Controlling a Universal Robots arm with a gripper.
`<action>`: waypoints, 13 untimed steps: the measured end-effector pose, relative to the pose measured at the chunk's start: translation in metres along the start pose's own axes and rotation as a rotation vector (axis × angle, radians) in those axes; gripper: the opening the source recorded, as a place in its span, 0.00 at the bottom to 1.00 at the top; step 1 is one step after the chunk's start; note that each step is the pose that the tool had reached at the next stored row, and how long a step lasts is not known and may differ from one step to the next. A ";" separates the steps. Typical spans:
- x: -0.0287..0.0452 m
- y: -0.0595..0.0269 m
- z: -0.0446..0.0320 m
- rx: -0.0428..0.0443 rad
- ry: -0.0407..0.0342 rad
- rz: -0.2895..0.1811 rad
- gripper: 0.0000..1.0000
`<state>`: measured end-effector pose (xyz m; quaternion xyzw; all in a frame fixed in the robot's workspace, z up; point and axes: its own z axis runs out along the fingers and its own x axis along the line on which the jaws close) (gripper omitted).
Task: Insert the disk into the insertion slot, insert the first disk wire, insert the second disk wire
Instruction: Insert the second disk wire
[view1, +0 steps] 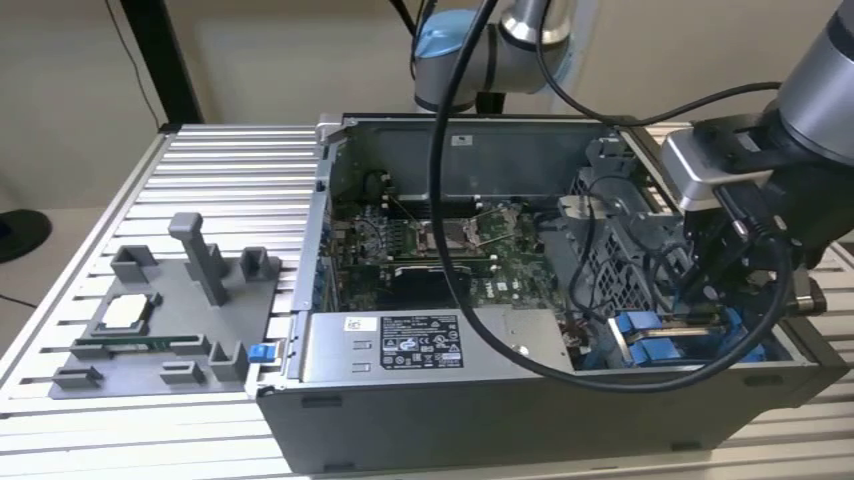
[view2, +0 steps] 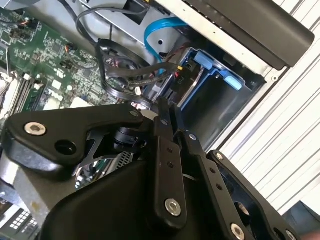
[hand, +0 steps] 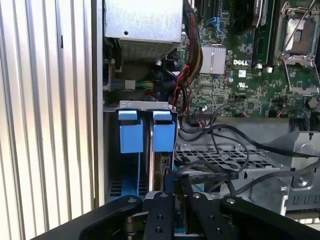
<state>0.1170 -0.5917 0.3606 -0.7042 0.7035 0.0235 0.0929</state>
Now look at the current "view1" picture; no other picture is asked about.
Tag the grey parts rack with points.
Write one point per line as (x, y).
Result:
(167, 310)

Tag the silver power supply unit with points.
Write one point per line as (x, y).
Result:
(334, 350)

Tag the black round stand base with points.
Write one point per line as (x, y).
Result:
(21, 235)

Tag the perforated metal disk bay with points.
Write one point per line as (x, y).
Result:
(621, 235)

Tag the green Dell motherboard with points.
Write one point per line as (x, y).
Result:
(514, 280)

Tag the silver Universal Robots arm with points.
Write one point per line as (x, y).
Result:
(521, 70)

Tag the green RAM stick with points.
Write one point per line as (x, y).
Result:
(134, 342)

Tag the silver CPU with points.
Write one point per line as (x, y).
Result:
(127, 310)

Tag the black graphics card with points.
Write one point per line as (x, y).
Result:
(417, 285)

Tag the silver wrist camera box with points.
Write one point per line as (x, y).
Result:
(694, 170)

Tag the dark grey PC case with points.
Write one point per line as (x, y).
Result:
(501, 430)

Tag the CPU socket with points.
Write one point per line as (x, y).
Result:
(461, 235)

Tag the black RAM slot bank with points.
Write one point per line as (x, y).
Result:
(461, 202)
(408, 257)

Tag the black metal frame post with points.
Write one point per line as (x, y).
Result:
(161, 60)

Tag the blue disk carrier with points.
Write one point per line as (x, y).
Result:
(637, 320)
(654, 352)

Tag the blue case latch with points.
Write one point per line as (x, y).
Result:
(261, 352)

